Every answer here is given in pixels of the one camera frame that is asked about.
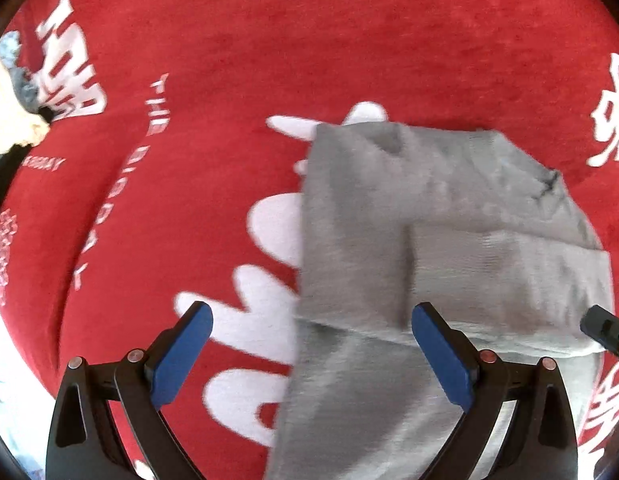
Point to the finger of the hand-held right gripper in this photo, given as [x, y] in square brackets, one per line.
[605, 327]

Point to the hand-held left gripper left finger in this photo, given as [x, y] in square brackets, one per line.
[182, 355]

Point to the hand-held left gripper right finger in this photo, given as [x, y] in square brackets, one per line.
[442, 355]

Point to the grey knit garment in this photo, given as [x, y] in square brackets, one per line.
[364, 220]

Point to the dark cloth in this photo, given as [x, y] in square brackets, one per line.
[0, 180]

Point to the cream cloth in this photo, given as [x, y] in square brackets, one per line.
[9, 110]

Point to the red printed blanket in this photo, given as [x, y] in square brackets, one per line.
[239, 60]

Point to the blue-grey cloth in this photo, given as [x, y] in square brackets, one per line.
[23, 87]

